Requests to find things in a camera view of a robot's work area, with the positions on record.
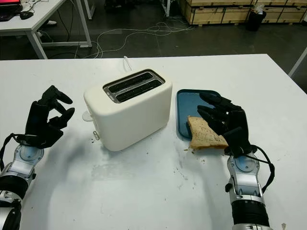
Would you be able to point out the white toaster lever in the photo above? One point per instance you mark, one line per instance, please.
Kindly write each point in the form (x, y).
(86, 117)

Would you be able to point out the black trash bin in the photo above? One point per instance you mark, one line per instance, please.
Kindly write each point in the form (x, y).
(255, 21)

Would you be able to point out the white two-slot toaster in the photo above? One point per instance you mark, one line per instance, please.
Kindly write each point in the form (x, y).
(129, 119)

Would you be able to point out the white power strip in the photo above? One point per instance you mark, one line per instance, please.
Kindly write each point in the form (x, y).
(40, 34)

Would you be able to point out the white table leg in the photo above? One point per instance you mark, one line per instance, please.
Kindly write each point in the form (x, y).
(297, 62)

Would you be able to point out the white shoe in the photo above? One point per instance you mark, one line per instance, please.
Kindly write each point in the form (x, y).
(52, 22)

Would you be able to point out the wooden crates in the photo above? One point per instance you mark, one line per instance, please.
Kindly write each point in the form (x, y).
(211, 12)

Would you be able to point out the silver toaster knob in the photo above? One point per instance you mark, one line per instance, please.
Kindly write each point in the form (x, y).
(96, 134)

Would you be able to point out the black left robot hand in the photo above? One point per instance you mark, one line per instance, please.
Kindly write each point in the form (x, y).
(36, 119)

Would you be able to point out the black laptop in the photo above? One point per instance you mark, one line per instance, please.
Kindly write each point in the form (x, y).
(9, 8)

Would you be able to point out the brown bread slice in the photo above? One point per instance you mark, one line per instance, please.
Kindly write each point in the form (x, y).
(204, 136)

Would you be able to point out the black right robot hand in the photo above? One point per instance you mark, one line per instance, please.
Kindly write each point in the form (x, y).
(236, 122)

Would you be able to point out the blue plastic tray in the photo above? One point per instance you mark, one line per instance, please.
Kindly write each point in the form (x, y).
(187, 107)

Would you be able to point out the black computer mouse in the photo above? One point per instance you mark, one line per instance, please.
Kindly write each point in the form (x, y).
(26, 14)

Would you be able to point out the white office desk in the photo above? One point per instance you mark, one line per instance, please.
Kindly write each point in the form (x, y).
(48, 12)

